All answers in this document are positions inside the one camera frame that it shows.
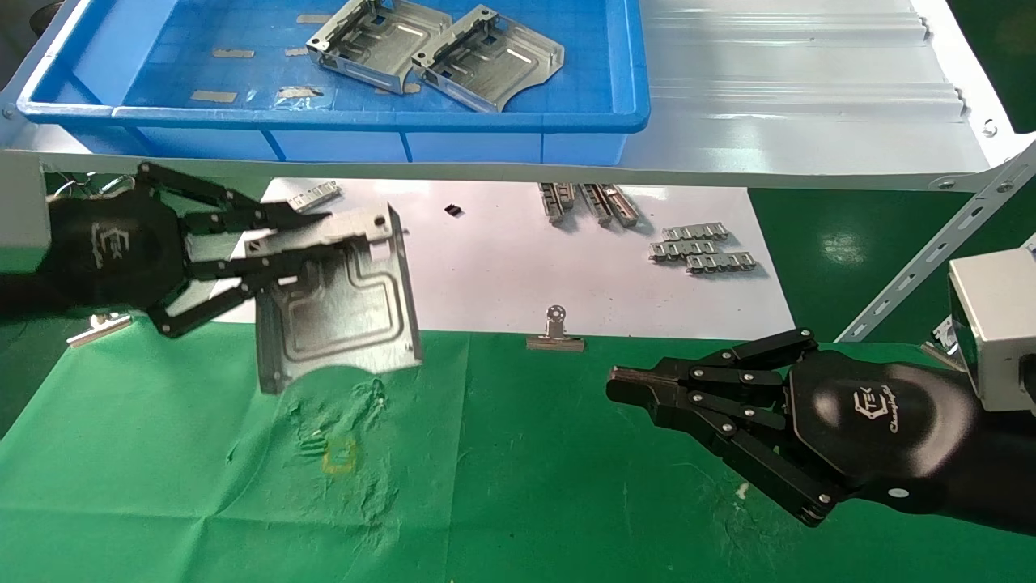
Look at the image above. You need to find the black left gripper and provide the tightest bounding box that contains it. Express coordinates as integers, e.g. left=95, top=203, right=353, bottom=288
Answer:
left=45, top=162, right=345, bottom=339

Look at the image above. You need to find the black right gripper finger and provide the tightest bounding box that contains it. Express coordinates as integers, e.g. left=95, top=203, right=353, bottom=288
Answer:
left=605, top=328, right=820, bottom=403

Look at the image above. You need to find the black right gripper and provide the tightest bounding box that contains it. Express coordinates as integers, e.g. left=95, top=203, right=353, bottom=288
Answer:
left=647, top=352, right=984, bottom=529

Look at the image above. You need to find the silver sheet metal bracket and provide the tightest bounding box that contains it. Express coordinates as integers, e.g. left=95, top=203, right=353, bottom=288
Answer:
left=306, top=0, right=454, bottom=96
left=411, top=5, right=565, bottom=113
left=245, top=204, right=424, bottom=396

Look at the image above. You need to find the silver binder clip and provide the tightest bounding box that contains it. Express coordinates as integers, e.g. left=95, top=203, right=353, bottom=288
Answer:
left=526, top=304, right=585, bottom=352
left=66, top=312, right=132, bottom=349
left=920, top=316, right=968, bottom=373

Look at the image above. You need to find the green table cloth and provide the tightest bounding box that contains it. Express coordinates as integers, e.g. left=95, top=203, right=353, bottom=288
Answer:
left=0, top=316, right=1036, bottom=583

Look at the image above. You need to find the white paper sheet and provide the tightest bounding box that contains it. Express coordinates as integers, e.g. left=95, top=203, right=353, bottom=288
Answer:
left=214, top=178, right=794, bottom=341

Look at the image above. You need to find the chrome stool base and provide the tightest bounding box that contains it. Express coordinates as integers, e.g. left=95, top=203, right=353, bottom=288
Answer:
left=47, top=172, right=137, bottom=197

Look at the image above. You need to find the blue plastic bin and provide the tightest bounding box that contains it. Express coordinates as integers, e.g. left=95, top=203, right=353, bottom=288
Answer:
left=16, top=0, right=651, bottom=165

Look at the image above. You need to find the slotted grey angle strut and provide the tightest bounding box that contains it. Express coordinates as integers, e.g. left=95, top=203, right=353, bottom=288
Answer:
left=834, top=139, right=1036, bottom=343

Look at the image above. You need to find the white metal shelf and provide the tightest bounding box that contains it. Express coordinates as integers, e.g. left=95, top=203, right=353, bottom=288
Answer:
left=0, top=0, right=1036, bottom=193

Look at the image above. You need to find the grey metal rail pair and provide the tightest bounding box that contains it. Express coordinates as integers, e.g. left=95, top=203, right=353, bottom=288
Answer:
left=580, top=184, right=640, bottom=228
left=538, top=183, right=577, bottom=225

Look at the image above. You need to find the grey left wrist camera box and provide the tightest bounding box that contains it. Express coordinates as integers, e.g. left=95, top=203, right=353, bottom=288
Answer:
left=0, top=154, right=49, bottom=252

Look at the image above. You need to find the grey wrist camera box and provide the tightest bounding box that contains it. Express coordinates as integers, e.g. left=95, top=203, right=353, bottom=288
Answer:
left=0, top=154, right=49, bottom=252
left=947, top=247, right=1036, bottom=414

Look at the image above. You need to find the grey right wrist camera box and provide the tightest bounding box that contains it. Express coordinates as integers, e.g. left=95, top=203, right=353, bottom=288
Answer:
left=947, top=247, right=1036, bottom=414

